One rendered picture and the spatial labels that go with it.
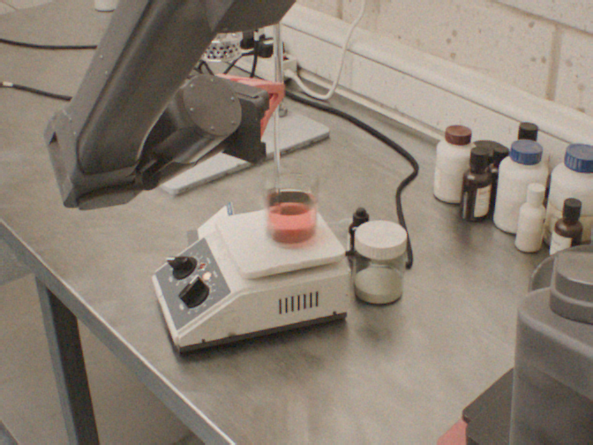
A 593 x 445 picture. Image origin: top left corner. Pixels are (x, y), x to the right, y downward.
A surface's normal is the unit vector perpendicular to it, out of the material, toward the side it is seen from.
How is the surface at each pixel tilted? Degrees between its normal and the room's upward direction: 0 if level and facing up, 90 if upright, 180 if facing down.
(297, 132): 0
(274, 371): 0
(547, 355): 84
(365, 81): 90
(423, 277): 0
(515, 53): 90
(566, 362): 84
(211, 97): 48
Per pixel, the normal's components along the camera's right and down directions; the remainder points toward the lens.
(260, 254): 0.00, -0.85
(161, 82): 0.38, 0.92
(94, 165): 0.37, 0.85
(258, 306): 0.33, 0.49
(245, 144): -0.61, 0.41
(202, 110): 0.59, -0.33
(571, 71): -0.77, 0.33
